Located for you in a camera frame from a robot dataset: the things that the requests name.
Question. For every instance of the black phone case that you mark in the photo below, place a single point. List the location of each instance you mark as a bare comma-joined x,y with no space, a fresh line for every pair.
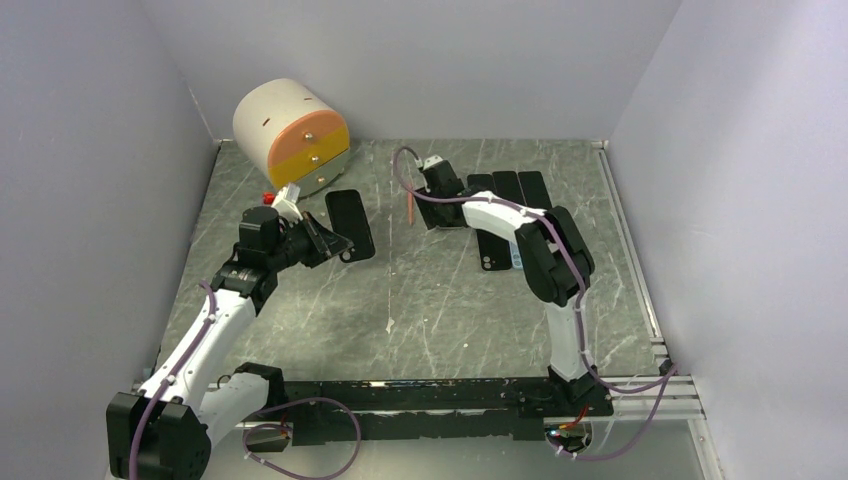
494,252
348,218

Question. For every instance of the black phone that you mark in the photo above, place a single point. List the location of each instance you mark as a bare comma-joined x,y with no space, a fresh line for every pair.
480,183

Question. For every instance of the phone with purple frame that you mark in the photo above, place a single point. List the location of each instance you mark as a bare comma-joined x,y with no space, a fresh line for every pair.
507,186

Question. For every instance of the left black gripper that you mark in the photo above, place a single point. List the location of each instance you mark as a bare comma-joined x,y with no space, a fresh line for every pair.
324,243

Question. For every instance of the round white drawer cabinet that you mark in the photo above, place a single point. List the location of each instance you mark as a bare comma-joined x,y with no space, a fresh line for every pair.
292,136

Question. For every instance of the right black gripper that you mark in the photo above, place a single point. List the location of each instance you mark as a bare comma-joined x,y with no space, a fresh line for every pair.
431,219

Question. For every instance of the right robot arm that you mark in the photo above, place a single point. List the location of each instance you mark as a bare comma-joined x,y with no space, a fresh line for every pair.
555,261

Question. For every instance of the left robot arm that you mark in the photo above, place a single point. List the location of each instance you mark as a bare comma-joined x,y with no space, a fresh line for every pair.
170,426

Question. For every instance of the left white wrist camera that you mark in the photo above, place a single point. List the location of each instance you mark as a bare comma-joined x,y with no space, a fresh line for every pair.
284,202

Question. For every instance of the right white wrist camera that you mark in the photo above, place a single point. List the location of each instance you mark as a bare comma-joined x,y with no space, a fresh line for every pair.
430,162

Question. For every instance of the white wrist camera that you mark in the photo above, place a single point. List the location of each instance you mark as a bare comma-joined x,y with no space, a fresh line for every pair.
284,202
430,162

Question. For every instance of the light blue phone case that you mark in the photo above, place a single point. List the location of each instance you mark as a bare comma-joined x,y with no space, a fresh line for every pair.
515,256

